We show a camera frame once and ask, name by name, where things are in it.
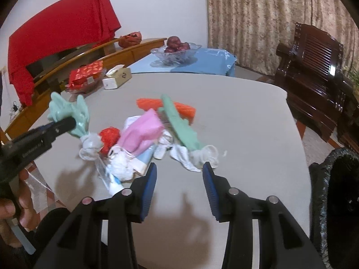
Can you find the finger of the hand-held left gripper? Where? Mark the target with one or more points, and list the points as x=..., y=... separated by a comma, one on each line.
x=63, y=124

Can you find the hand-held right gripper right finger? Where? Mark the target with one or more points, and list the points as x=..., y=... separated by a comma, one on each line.
x=211, y=193

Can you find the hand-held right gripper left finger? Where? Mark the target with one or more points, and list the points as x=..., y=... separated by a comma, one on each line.
x=148, y=190

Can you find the green rubber glove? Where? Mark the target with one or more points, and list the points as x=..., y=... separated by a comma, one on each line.
x=63, y=109
x=179, y=126

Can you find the white and blue box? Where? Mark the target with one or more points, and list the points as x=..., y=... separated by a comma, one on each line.
x=144, y=159

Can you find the clear plastic bag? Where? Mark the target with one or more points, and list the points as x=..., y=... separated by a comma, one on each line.
x=91, y=145

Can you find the clear plastic wrapper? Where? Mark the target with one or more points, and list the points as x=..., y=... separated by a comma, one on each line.
x=209, y=154

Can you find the white plastic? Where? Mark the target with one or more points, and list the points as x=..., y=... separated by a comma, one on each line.
x=183, y=157

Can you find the small white wrapper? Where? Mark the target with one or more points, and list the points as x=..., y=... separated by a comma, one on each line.
x=162, y=145

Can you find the red foam fruit net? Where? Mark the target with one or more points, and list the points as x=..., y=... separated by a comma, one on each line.
x=109, y=137

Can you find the pink plastic packet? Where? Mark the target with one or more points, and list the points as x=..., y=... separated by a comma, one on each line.
x=143, y=129

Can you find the orange sponge block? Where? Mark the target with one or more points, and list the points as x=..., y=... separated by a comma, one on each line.
x=183, y=109

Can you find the black bagged trash bin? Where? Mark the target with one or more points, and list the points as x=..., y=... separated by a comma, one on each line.
x=322, y=201

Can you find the person's left hand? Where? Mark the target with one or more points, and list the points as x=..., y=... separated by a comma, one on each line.
x=8, y=213

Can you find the wooden television cabinet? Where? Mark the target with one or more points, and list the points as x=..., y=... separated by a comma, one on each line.
x=30, y=109

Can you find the red patterned gift packet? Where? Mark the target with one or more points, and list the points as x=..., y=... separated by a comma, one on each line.
x=84, y=72

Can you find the black television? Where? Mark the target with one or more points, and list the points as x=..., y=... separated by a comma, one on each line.
x=56, y=61

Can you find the beige tissue box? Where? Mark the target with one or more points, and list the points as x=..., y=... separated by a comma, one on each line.
x=117, y=80

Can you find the red cloth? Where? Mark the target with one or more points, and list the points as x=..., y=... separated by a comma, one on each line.
x=56, y=28

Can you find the red mesh bag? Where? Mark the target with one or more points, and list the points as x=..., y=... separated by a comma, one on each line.
x=130, y=39

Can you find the glass fruit bowl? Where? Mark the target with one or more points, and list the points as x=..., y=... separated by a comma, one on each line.
x=174, y=57

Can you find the red apple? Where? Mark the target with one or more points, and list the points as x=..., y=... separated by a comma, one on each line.
x=169, y=49
x=184, y=46
x=174, y=41

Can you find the blue table cloth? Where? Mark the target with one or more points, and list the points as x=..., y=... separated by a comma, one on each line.
x=210, y=58

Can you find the dark wooden side table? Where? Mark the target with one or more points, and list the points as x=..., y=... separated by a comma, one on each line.
x=349, y=123

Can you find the dark wooden chair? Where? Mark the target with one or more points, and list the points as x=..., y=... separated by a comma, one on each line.
x=308, y=70

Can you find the beige patterned curtain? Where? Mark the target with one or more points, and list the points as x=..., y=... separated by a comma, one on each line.
x=252, y=19

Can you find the green potted plant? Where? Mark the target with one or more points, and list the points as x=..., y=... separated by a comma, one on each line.
x=352, y=77

